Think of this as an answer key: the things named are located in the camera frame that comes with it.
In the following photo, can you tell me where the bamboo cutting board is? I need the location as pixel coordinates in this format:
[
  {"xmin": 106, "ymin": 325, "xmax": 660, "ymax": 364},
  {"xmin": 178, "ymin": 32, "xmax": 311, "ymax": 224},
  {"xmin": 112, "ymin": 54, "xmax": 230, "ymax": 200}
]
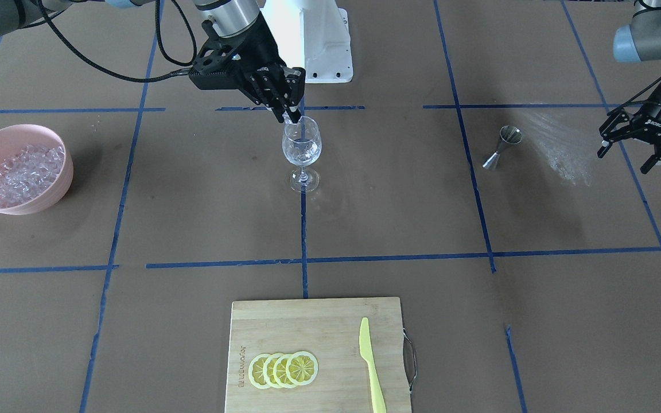
[{"xmin": 224, "ymin": 297, "xmax": 412, "ymax": 412}]

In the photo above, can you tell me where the clear ice cube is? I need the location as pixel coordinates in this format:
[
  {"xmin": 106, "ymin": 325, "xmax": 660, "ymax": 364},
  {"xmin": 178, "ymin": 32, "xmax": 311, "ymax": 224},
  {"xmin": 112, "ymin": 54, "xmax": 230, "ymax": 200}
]
[{"xmin": 282, "ymin": 112, "xmax": 296, "ymax": 125}]

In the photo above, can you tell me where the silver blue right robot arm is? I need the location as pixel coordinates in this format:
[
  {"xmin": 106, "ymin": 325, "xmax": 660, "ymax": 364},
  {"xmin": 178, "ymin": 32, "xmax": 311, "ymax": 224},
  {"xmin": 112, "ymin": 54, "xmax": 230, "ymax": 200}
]
[{"xmin": 0, "ymin": 1, "xmax": 306, "ymax": 123}]

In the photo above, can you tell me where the pile of clear ice cubes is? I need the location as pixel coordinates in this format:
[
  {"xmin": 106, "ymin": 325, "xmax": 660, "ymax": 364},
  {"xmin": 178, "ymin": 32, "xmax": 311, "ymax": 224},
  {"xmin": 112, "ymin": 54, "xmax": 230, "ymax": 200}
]
[{"xmin": 0, "ymin": 145, "xmax": 65, "ymax": 208}]

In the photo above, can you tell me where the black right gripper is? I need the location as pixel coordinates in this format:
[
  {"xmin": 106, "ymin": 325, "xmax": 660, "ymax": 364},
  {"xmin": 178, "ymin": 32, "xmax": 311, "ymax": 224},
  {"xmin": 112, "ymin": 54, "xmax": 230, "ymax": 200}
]
[{"xmin": 188, "ymin": 13, "xmax": 306, "ymax": 123}]

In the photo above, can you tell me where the pink bowl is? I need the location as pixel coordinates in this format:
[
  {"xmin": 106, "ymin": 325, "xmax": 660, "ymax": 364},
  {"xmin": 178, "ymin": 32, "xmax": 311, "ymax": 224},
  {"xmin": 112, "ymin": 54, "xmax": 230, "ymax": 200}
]
[{"xmin": 0, "ymin": 124, "xmax": 73, "ymax": 215}]

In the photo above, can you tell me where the steel cocktail jigger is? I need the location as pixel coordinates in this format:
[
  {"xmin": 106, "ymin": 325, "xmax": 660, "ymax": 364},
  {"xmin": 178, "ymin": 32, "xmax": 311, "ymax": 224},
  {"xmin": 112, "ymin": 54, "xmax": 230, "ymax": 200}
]
[{"xmin": 483, "ymin": 125, "xmax": 524, "ymax": 170}]

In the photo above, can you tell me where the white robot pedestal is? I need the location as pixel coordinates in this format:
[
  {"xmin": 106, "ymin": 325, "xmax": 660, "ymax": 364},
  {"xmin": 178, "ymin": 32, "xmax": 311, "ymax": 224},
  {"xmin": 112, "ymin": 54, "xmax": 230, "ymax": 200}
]
[{"xmin": 260, "ymin": 1, "xmax": 354, "ymax": 84}]

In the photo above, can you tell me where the lemon slice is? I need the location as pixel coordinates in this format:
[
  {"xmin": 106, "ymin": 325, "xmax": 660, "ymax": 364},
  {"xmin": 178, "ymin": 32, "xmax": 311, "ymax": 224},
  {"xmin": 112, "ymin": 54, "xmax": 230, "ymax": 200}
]
[
  {"xmin": 286, "ymin": 350, "xmax": 319, "ymax": 386},
  {"xmin": 264, "ymin": 353, "xmax": 283, "ymax": 388},
  {"xmin": 273, "ymin": 353, "xmax": 297, "ymax": 389},
  {"xmin": 249, "ymin": 353, "xmax": 271, "ymax": 389}
]

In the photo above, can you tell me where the clear wine glass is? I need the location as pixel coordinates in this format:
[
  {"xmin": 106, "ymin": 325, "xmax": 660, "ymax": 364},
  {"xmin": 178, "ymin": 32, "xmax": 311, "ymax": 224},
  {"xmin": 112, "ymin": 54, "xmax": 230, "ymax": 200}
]
[{"xmin": 282, "ymin": 115, "xmax": 322, "ymax": 193}]

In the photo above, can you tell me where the yellow plastic knife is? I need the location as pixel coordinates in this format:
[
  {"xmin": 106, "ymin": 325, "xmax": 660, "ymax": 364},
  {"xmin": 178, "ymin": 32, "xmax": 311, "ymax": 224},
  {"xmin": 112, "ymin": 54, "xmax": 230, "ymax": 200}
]
[{"xmin": 357, "ymin": 317, "xmax": 387, "ymax": 412}]

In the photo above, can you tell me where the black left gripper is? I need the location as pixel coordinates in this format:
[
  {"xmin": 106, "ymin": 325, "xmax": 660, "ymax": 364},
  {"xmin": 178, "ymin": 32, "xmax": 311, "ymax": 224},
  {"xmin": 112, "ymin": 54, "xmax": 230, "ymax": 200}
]
[{"xmin": 596, "ymin": 82, "xmax": 661, "ymax": 174}]

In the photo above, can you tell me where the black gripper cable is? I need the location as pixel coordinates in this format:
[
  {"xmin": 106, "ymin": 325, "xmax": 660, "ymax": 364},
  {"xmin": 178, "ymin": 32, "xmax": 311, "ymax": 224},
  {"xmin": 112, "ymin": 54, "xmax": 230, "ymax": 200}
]
[{"xmin": 35, "ymin": 0, "xmax": 199, "ymax": 83}]

